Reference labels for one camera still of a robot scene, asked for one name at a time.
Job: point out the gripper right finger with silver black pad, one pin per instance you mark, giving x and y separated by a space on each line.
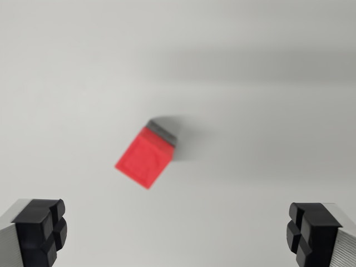
320 231

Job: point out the gripper left finger with silver black pad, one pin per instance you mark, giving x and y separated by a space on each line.
36 231

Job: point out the red embossed cube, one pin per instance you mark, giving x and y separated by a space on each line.
144 158

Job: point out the grey embossed cube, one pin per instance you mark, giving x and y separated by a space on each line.
164 130

